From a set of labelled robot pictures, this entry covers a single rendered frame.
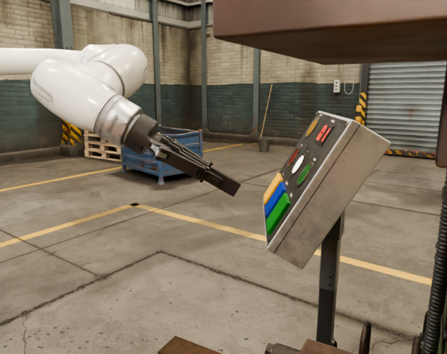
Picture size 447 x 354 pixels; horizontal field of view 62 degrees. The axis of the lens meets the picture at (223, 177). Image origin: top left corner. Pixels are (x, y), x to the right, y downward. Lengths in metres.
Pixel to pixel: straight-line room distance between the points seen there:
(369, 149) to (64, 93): 0.55
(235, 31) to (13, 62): 0.81
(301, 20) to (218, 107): 10.06
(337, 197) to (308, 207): 0.05
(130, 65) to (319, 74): 8.05
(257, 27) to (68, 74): 0.61
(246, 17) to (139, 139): 0.56
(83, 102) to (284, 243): 0.45
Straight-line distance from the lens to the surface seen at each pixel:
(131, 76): 0.85
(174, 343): 0.38
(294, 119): 9.05
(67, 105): 0.75
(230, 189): 0.74
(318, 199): 0.69
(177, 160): 0.70
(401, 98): 8.23
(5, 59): 0.96
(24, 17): 8.18
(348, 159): 0.68
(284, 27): 0.17
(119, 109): 0.73
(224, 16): 0.19
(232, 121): 9.96
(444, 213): 0.60
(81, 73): 0.77
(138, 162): 5.78
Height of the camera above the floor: 1.24
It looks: 13 degrees down
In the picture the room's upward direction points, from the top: straight up
